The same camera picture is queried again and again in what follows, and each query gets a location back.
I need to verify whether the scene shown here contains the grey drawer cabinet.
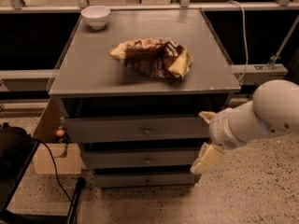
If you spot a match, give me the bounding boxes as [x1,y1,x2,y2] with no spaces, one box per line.
[49,10,240,188]

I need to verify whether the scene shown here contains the grey bottom drawer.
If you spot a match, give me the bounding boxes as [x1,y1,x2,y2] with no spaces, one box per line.
[93,172,200,188]

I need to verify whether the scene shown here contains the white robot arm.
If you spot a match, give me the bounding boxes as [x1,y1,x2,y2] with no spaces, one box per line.
[191,80,299,175]

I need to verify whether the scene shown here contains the black bag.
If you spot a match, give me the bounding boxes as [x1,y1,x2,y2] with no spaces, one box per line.
[0,127,31,180]

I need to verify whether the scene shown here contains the grey drawer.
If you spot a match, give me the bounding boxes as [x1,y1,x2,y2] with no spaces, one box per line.
[65,115,209,143]
[81,147,198,169]
[93,172,200,188]

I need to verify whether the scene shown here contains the black cart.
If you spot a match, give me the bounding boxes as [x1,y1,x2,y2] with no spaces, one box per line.
[0,140,87,224]

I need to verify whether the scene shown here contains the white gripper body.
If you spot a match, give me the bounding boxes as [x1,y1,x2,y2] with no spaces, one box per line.
[207,108,249,151]

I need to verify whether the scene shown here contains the grey middle drawer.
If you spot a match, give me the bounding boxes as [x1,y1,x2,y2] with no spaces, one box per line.
[81,147,198,169]

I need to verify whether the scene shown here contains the grey top drawer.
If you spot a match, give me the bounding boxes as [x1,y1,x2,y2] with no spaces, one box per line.
[65,115,209,143]

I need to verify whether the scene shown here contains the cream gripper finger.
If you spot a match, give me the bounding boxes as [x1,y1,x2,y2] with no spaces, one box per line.
[198,111,216,124]
[190,143,224,175]

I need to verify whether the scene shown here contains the crumpled brown chip bag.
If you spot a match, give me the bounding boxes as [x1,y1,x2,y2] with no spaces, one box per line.
[109,38,193,78]

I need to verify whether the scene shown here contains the metal diagonal brace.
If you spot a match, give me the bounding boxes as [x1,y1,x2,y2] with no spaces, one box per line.
[264,15,299,70]

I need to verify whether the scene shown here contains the white ceramic bowl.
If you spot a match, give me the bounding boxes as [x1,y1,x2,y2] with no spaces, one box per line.
[81,6,110,30]

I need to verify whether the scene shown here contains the black cable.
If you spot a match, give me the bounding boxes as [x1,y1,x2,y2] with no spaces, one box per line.
[31,137,74,203]

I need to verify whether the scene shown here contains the cardboard box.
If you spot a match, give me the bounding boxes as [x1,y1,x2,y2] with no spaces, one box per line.
[32,98,83,175]

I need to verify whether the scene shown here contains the metal railing frame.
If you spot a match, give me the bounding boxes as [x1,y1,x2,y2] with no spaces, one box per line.
[1,0,299,97]

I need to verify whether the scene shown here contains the white cable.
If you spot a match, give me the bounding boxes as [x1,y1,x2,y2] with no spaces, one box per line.
[227,0,249,82]

